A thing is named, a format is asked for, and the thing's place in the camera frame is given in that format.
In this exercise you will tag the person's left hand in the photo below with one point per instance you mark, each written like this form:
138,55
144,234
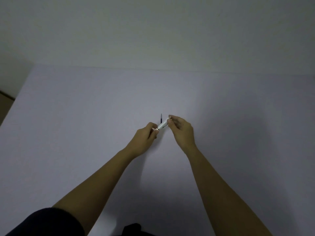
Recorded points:
141,142

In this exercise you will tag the person's right hand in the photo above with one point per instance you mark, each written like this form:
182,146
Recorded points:
183,133

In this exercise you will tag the person's left thumb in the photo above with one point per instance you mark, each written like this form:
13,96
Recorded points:
153,135

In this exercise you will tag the person's right thumb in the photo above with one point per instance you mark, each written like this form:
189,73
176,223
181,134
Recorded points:
172,125

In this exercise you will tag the white pen barrel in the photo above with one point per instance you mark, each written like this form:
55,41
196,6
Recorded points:
162,125

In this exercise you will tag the person's right forearm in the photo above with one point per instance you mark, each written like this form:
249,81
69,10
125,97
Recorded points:
221,191

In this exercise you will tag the person's left forearm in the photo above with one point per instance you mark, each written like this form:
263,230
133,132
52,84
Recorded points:
98,186

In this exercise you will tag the dark clothing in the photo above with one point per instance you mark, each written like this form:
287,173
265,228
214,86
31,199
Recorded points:
135,230

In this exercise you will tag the dark sleeve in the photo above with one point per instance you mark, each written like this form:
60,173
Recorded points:
46,223

